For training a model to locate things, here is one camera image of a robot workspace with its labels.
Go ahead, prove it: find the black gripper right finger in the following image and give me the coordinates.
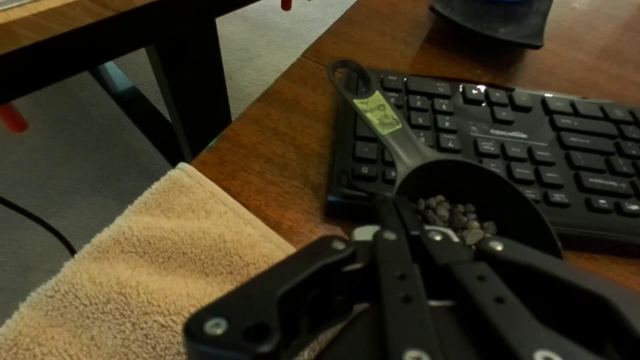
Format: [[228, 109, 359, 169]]
[[397, 199, 640, 360]]

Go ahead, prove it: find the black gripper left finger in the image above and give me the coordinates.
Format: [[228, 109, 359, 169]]
[[183, 199, 447, 360]]

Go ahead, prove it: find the black measuring cup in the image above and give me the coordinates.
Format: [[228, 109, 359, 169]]
[[327, 57, 566, 260]]

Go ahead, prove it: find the black computer keyboard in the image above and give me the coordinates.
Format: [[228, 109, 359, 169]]
[[327, 63, 640, 247]]

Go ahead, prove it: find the tan terry towel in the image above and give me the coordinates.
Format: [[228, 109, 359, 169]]
[[0, 160, 366, 360]]

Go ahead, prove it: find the wooden aluminium robot stand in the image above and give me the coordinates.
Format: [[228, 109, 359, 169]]
[[0, 0, 265, 169]]

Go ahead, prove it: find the black floor cable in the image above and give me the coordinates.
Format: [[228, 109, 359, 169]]
[[0, 194, 80, 260]]

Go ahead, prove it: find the red handled clamp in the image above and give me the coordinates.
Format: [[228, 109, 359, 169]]
[[0, 103, 33, 135]]

